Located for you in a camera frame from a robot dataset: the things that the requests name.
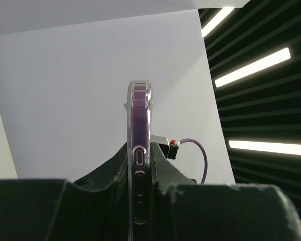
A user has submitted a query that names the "ceiling light strip upper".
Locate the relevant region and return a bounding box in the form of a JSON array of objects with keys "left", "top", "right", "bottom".
[{"left": 201, "top": 7, "right": 235, "bottom": 38}]

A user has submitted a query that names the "ceiling light strip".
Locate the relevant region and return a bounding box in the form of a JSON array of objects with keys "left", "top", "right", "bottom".
[
  {"left": 201, "top": 7, "right": 235, "bottom": 38},
  {"left": 214, "top": 47, "right": 291, "bottom": 88},
  {"left": 228, "top": 140, "right": 301, "bottom": 156}
]

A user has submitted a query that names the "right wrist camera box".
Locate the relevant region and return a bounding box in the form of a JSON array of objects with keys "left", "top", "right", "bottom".
[{"left": 151, "top": 135, "right": 180, "bottom": 160}]

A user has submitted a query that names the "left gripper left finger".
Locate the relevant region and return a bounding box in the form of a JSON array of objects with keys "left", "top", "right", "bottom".
[{"left": 0, "top": 146, "right": 128, "bottom": 240}]

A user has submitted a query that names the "ceiling light strip middle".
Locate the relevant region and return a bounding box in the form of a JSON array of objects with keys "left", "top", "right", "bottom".
[{"left": 214, "top": 47, "right": 291, "bottom": 88}]

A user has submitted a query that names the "ceiling light strip lower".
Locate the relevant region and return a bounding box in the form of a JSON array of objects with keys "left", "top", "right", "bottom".
[{"left": 228, "top": 140, "right": 301, "bottom": 156}]

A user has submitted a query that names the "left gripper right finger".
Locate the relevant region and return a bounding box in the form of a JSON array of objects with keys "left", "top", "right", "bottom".
[{"left": 150, "top": 143, "right": 301, "bottom": 240}]

